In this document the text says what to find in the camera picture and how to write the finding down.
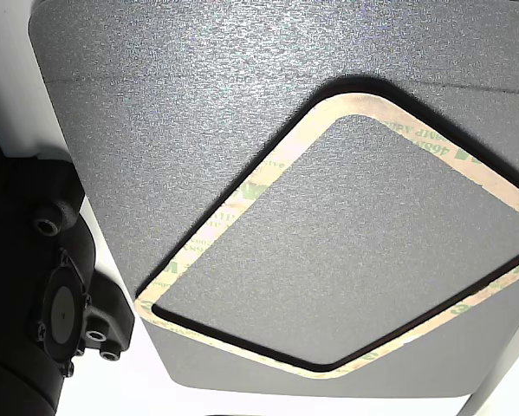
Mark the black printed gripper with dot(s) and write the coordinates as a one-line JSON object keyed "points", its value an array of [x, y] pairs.
{"points": [[21, 260]]}

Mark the large grey textured mat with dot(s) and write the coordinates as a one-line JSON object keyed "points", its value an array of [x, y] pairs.
{"points": [[198, 108]]}

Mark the tan adhesive-lined frame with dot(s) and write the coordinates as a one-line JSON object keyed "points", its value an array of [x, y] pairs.
{"points": [[190, 255]]}

